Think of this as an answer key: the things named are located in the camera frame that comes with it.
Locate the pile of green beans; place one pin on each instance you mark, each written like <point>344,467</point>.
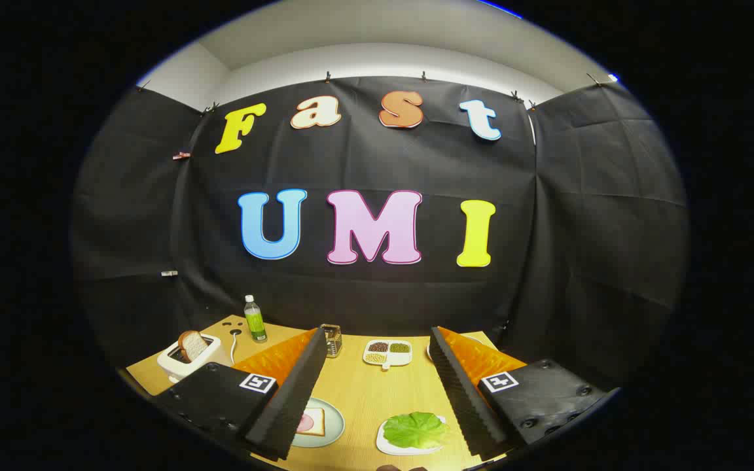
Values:
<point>400,347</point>

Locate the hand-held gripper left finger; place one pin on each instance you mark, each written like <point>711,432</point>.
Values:
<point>292,399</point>

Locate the pale green round plate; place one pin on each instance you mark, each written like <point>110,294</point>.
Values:
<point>332,425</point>

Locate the white square plate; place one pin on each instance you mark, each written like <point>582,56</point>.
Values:
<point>390,447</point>

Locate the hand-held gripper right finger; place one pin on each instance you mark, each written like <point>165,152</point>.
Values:
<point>462,405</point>

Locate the green label water bottle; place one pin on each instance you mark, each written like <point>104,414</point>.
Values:
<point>256,324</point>

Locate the pile of dark red beans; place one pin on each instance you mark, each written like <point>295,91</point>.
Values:
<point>378,347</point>

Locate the pile of yellow soybeans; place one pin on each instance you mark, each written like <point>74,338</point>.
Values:
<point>375,358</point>

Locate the pink ham slice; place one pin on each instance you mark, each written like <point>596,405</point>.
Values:
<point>304,423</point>

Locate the white toaster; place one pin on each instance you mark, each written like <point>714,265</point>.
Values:
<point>174,367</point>

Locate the white divided dish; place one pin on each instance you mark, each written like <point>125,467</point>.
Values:
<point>387,360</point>

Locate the square white bread slice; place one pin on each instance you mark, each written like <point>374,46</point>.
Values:
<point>317,422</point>

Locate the green lettuce leaf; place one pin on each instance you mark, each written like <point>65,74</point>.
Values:
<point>416,430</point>

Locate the black backdrop cloth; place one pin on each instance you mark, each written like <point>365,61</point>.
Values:
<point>351,157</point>

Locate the toasted bread slice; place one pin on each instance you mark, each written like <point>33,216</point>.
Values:
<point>192,345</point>

